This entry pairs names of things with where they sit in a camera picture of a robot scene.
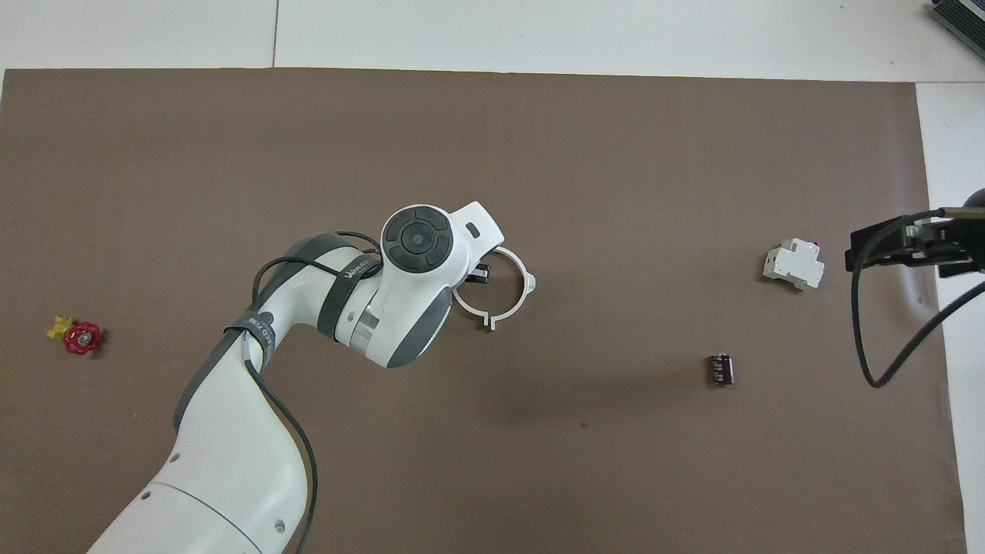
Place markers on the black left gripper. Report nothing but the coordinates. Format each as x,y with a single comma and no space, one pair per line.
483,274

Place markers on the red handwheel yellow valve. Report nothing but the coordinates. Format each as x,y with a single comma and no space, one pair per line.
82,338

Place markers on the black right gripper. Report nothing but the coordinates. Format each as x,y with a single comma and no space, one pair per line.
885,245

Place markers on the brown table mat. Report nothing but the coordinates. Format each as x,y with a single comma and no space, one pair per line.
616,446

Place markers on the grey ribbed device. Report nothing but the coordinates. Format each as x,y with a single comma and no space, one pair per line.
966,19

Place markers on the white circuit breaker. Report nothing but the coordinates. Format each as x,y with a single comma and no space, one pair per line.
793,265

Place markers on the small black connector block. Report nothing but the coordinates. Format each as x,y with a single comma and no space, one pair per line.
720,370

